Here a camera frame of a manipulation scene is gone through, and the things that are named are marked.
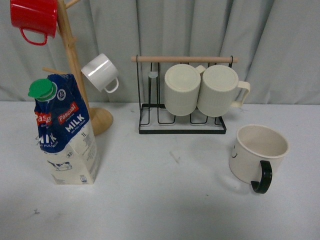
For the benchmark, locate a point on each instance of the cream mug black handle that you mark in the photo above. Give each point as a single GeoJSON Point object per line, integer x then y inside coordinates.
{"type": "Point", "coordinates": [256, 155]}

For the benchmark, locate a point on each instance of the cream ribbed mug right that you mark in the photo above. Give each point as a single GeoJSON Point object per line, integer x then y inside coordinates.
{"type": "Point", "coordinates": [220, 90]}

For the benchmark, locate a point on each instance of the red mug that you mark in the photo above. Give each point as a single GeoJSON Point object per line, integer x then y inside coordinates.
{"type": "Point", "coordinates": [38, 16]}

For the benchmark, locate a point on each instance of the white mug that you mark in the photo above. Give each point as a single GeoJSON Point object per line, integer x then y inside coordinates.
{"type": "Point", "coordinates": [102, 73]}

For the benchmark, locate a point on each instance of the cream ribbed mug left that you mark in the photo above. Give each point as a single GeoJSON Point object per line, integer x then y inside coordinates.
{"type": "Point", "coordinates": [181, 88]}

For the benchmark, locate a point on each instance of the wooden mug tree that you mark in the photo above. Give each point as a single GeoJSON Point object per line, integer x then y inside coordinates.
{"type": "Point", "coordinates": [101, 119]}

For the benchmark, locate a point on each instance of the blue milk carton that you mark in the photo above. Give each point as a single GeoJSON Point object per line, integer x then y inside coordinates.
{"type": "Point", "coordinates": [65, 132]}

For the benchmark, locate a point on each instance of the black wire cup rack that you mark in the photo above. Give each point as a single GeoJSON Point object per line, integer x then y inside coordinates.
{"type": "Point", "coordinates": [153, 115]}

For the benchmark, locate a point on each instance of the cream ribbed mug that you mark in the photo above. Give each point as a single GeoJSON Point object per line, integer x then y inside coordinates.
{"type": "Point", "coordinates": [220, 90]}
{"type": "Point", "coordinates": [181, 88]}

